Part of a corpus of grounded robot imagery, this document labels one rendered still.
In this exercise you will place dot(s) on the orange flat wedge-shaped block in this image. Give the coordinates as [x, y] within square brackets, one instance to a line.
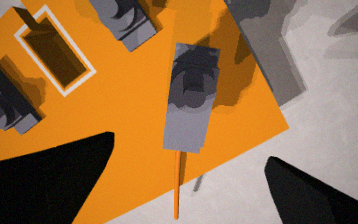
[71, 69]

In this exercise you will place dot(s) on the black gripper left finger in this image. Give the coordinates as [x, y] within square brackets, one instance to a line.
[51, 186]

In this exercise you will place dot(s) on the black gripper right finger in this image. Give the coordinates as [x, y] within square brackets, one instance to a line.
[304, 199]

